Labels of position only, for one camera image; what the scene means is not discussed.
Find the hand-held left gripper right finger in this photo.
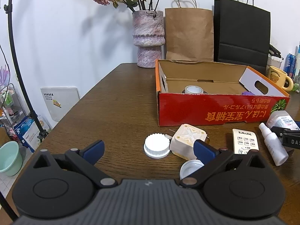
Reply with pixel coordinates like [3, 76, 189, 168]
[179, 139, 268, 189]

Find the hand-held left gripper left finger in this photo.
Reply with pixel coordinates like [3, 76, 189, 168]
[32, 140, 118, 189]

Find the white plastic jar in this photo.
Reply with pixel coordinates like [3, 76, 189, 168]
[266, 110, 300, 132]

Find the white spray bottle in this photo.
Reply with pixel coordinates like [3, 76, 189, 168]
[258, 122, 289, 167]

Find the small white lid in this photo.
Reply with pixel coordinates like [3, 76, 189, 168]
[180, 160, 205, 181]

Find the beige square box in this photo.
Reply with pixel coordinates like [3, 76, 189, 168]
[169, 123, 210, 160]

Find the white remote control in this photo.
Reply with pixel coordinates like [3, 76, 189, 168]
[232, 128, 260, 155]

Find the red cardboard box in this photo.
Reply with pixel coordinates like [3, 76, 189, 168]
[154, 59, 291, 127]

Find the white ribbed cap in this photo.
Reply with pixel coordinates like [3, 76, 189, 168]
[143, 133, 171, 158]

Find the grey tape roll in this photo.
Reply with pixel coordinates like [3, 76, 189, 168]
[182, 85, 208, 95]

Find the yellow bear mug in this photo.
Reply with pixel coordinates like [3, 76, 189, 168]
[266, 65, 294, 92]

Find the white bag with round print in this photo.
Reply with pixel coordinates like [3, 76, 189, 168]
[37, 115, 52, 134]

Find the white flat board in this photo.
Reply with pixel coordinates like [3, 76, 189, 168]
[40, 86, 81, 122]

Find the blue drink can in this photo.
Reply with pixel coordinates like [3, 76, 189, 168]
[284, 53, 297, 78]

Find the clear bottle with blue cap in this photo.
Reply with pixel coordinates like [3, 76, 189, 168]
[295, 41, 300, 76]

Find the clear container with black lid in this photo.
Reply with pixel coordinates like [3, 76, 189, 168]
[267, 44, 283, 72]

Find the blue and white bag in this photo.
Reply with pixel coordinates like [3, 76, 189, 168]
[13, 116, 42, 153]

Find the green plastic basin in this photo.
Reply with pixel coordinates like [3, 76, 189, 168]
[0, 141, 23, 177]

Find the metal storage rack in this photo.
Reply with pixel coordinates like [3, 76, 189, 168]
[0, 83, 26, 127]

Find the black paper bag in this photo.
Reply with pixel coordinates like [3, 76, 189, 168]
[213, 0, 272, 76]

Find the purple feathery decoration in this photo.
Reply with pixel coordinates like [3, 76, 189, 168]
[0, 64, 11, 87]

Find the brown paper bag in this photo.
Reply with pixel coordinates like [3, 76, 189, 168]
[164, 0, 214, 63]

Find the pink marbled ceramic vase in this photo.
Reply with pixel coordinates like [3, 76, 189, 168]
[132, 10, 166, 68]

